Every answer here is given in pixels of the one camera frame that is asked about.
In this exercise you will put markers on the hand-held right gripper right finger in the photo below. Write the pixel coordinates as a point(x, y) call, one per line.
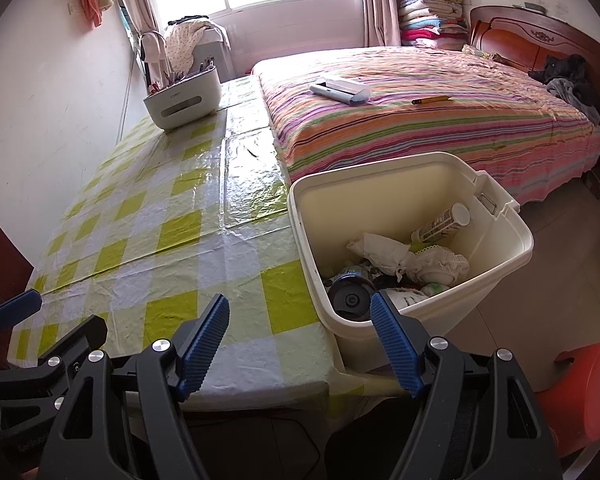
point(397, 350)

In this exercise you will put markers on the white tissue packet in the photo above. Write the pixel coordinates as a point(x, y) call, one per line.
point(380, 252)

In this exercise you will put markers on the bunch of pens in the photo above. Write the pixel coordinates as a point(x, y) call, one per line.
point(180, 77)

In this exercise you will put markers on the hanging white garment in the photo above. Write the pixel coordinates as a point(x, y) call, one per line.
point(152, 57)

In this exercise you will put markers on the wooden headboard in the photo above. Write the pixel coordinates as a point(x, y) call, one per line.
point(520, 40)

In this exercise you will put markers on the white desktop organiser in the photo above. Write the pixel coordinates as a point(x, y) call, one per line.
point(180, 102)

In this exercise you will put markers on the bed with striped sheet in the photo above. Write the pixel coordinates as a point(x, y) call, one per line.
point(430, 135)

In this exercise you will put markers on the grey garment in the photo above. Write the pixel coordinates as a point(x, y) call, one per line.
point(567, 92)

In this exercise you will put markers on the yellow checked tablecloth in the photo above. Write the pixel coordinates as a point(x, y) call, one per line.
point(180, 210)

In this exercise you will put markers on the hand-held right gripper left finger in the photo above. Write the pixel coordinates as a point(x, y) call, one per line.
point(202, 350)

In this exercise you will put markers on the white flat box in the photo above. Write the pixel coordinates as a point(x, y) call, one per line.
point(342, 89)

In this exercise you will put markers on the red plastic stool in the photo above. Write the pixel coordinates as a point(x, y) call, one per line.
point(585, 395)

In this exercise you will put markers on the small bottle with blue cap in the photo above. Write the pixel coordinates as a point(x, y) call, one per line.
point(350, 300)

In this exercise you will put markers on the white wall switch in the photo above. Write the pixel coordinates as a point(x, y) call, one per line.
point(73, 8)

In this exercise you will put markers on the floral pillow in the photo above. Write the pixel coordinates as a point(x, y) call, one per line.
point(477, 52)

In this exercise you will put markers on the black garment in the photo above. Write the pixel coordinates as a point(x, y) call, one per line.
point(565, 67)

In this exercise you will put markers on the white labelled bottle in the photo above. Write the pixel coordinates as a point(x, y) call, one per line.
point(440, 225)

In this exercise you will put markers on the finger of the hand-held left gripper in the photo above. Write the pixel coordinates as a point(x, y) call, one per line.
point(15, 307)
point(80, 335)

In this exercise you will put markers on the stack of folded blankets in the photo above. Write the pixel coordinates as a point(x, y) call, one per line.
point(432, 10)

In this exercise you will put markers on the cream plastic bin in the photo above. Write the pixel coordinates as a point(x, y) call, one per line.
point(495, 280)

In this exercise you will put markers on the dotted white cloth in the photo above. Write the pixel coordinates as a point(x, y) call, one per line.
point(187, 45)

